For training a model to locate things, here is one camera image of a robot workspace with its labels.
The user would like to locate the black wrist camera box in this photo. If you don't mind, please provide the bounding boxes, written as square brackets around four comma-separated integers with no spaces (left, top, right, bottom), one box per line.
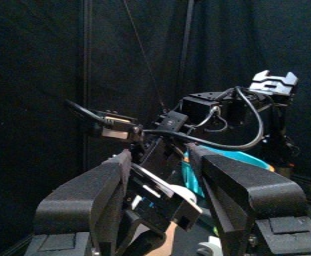
[100,111,144,143]

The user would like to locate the black looping arm cable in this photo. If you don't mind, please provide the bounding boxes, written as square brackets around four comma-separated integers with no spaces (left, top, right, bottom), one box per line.
[141,85,265,152]

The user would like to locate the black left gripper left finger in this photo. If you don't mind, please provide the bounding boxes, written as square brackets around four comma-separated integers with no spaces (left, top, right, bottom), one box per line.
[23,148,133,256]

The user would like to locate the thin black hanging cord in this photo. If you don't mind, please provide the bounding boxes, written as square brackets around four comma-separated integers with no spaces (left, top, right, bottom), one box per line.
[121,0,168,114]

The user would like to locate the teal toy pot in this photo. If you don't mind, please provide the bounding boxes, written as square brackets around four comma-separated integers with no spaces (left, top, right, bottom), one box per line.
[178,145,275,198]

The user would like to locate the tan wooden toy piece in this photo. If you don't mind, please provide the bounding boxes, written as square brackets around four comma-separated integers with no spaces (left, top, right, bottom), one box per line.
[144,221,178,256]

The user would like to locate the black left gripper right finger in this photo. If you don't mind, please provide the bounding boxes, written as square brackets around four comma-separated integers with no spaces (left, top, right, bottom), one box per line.
[185,142,311,256]

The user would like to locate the black frame post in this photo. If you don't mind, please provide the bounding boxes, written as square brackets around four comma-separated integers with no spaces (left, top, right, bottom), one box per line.
[177,0,196,99]
[81,0,93,171]

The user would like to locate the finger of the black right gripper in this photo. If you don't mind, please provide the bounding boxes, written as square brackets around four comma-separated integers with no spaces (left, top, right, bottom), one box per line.
[114,194,166,256]
[128,163,204,232]

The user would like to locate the black camera plug cable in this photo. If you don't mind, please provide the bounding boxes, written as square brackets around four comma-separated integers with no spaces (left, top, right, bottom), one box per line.
[62,98,108,126]

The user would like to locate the white small toy piece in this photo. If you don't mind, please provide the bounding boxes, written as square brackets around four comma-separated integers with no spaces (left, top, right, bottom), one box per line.
[194,235,222,256]

